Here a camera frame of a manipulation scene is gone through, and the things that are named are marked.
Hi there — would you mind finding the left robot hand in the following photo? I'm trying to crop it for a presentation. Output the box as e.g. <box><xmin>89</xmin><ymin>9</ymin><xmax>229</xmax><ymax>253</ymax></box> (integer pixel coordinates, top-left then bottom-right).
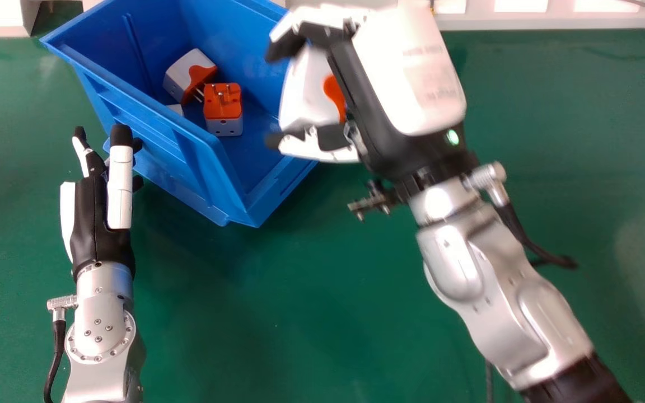
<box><xmin>59</xmin><ymin>124</ymin><xmax>144</xmax><ymax>282</ymax></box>

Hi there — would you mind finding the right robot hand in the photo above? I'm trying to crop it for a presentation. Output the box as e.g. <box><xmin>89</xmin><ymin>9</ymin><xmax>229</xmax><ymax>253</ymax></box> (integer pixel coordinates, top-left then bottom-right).
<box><xmin>265</xmin><ymin>0</ymin><xmax>480</xmax><ymax>196</ymax></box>

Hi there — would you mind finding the white-and-orange plug adapter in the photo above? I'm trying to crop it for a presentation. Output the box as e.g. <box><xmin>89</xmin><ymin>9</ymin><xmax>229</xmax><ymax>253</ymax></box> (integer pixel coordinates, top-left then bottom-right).
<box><xmin>203</xmin><ymin>83</ymin><xmax>244</xmax><ymax>137</ymax></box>
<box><xmin>279</xmin><ymin>44</ymin><xmax>348</xmax><ymax>134</ymax></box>
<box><xmin>163</xmin><ymin>48</ymin><xmax>218</xmax><ymax>105</ymax></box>

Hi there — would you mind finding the blue plastic bin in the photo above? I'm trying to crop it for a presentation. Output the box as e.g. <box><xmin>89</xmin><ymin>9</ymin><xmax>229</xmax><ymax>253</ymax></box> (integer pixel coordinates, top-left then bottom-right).
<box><xmin>39</xmin><ymin>0</ymin><xmax>319</xmax><ymax>228</ymax></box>

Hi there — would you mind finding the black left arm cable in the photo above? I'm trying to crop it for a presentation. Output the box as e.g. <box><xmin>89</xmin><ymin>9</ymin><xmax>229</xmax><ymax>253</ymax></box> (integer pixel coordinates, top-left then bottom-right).
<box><xmin>43</xmin><ymin>319</ymin><xmax>68</xmax><ymax>403</ymax></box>

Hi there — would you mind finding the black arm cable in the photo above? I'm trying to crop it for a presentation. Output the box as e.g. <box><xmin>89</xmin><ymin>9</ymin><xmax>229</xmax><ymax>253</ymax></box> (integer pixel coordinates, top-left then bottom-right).
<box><xmin>43</xmin><ymin>319</ymin><xmax>68</xmax><ymax>403</ymax></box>
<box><xmin>496</xmin><ymin>203</ymin><xmax>579</xmax><ymax>270</ymax></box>

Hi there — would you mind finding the white cable duct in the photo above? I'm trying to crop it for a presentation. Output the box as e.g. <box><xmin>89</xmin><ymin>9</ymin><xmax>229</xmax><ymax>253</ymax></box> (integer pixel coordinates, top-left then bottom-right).
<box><xmin>433</xmin><ymin>0</ymin><xmax>645</xmax><ymax>30</ymax></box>

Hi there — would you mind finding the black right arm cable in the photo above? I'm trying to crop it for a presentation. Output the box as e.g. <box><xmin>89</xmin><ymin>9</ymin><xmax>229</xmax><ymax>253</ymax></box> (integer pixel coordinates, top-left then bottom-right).
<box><xmin>496</xmin><ymin>203</ymin><xmax>579</xmax><ymax>270</ymax></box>

